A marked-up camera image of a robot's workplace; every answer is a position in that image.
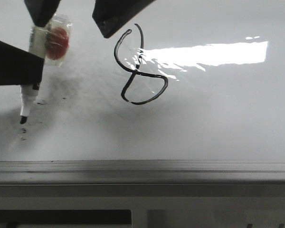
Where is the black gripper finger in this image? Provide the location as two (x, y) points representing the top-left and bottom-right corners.
(92, 0), (153, 38)
(0, 41), (44, 86)

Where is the white black-tipped whiteboard marker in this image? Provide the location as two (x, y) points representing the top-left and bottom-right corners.
(20, 14), (72, 124)

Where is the white whiteboard with aluminium frame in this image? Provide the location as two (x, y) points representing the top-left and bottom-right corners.
(0, 0), (285, 185)

